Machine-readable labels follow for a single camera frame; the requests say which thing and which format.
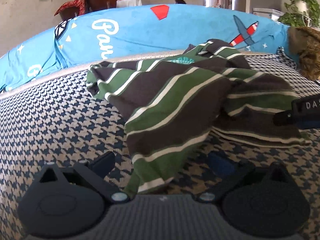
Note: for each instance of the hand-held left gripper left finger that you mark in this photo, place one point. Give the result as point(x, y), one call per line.
point(103, 163)

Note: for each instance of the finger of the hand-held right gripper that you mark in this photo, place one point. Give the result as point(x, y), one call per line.
point(311, 126)
point(300, 116)

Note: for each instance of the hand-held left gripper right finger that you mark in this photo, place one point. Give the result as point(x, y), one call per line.
point(220, 165)

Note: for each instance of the green brown striped t-shirt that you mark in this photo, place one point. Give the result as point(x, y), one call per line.
point(175, 100)

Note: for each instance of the houndstooth sofa seat cushion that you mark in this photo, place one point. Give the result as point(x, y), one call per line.
point(62, 130)

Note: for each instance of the brown fur coat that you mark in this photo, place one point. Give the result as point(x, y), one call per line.
point(307, 50)

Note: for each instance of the green potted plant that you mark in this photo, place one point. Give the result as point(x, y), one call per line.
point(292, 18)

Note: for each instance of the white chest freezer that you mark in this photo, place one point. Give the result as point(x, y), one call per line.
point(265, 13)

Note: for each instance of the blue printed pillow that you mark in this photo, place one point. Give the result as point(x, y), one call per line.
point(150, 30)

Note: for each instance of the brown wooden chair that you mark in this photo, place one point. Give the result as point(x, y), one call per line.
point(100, 1)

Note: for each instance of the table with white tablecloth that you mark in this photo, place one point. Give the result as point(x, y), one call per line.
point(128, 3)

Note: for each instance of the dark wooden chair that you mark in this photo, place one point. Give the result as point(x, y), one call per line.
point(180, 1)

